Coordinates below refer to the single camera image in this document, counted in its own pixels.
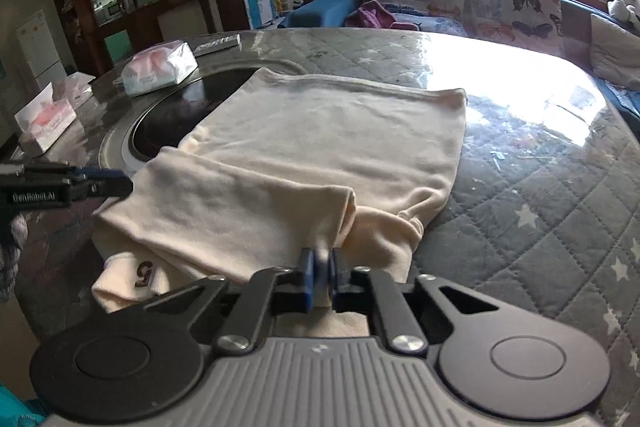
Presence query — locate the pink tissue pack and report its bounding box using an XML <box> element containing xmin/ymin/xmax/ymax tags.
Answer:
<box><xmin>120</xmin><ymin>40</ymin><xmax>198</xmax><ymax>96</ymax></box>

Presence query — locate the black induction cooktop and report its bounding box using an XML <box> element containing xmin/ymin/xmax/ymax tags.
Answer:
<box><xmin>128</xmin><ymin>67</ymin><xmax>257</xmax><ymax>162</ymax></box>

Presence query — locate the large butterfly print pillow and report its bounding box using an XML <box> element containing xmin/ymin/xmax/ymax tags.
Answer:
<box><xmin>466</xmin><ymin>0</ymin><xmax>564</xmax><ymax>56</ymax></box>

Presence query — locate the white refrigerator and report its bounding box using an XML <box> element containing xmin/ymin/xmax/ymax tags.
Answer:
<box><xmin>15</xmin><ymin>11</ymin><xmax>66</xmax><ymax>90</ymax></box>

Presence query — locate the grey remote control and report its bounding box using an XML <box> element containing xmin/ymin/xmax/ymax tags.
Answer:
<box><xmin>193</xmin><ymin>34</ymin><xmax>241</xmax><ymax>57</ymax></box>

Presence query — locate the tissue box at edge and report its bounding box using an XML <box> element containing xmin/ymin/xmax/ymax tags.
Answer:
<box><xmin>14</xmin><ymin>84</ymin><xmax>76</xmax><ymax>156</ymax></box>

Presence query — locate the small butterfly print pillow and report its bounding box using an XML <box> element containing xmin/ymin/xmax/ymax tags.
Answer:
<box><xmin>364</xmin><ymin>0</ymin><xmax>468</xmax><ymax>37</ymax></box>

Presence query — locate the cream white garment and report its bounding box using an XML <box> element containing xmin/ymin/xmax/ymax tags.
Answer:
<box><xmin>92</xmin><ymin>68</ymin><xmax>466</xmax><ymax>312</ymax></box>

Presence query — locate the grey quilted star table cover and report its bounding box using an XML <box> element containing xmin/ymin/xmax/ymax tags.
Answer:
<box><xmin>16</xmin><ymin>28</ymin><xmax>639</xmax><ymax>426</ymax></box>

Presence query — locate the purple cloth on sofa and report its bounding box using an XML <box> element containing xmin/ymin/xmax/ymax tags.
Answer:
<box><xmin>344</xmin><ymin>0</ymin><xmax>420</xmax><ymax>31</ymax></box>

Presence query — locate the blue sofa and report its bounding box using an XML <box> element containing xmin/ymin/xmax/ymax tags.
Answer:
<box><xmin>281</xmin><ymin>0</ymin><xmax>639</xmax><ymax>132</ymax></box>

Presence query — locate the grey plain cushion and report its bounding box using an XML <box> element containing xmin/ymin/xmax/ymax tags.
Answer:
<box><xmin>589</xmin><ymin>14</ymin><xmax>640</xmax><ymax>91</ymax></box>

